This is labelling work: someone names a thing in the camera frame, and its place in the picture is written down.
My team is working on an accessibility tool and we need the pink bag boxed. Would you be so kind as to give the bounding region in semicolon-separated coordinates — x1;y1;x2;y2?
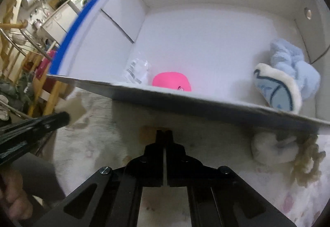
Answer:
35;50;57;80

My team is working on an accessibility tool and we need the blue cardboard box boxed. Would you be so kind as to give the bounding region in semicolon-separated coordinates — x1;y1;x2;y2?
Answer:
46;0;330;130

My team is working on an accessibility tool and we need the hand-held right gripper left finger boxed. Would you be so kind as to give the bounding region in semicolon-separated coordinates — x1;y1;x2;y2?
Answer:
39;130;165;227

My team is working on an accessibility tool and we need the printed white bed blanket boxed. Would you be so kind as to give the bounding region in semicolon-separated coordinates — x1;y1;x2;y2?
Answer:
52;85;330;227

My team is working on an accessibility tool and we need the white counter cabinet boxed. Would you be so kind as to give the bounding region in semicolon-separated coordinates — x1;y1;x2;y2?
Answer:
39;3;79;43

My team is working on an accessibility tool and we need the white washing machine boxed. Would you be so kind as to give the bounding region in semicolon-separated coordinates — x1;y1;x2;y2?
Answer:
72;0;87;10

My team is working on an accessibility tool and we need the light blue fluffy scrunchie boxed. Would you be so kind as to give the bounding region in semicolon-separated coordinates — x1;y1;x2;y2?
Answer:
269;38;321;101

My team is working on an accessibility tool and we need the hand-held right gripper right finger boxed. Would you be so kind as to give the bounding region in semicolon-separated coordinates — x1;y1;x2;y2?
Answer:
165;130;297;227

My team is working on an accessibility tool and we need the white fluffy scrunchie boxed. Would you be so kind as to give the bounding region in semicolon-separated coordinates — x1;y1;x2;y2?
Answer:
251;132;301;164

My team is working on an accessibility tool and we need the person's left hand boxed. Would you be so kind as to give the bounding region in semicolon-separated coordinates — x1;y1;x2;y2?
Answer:
0;169;34;220

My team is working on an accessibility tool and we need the beige curly scrunchie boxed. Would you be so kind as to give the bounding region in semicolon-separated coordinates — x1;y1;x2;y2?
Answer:
290;134;326;187

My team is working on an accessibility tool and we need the pink soft item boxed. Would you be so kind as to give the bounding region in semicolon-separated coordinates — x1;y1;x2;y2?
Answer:
152;71;192;92

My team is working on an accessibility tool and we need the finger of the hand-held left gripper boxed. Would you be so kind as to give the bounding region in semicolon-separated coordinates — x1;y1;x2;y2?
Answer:
0;112;71;137
0;128;56;164

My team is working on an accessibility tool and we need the clear packet with label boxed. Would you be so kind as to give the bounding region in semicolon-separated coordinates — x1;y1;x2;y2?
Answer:
123;53;151;85

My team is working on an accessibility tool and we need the wooden rack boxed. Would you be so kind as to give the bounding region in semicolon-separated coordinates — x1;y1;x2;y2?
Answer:
0;0;66;118

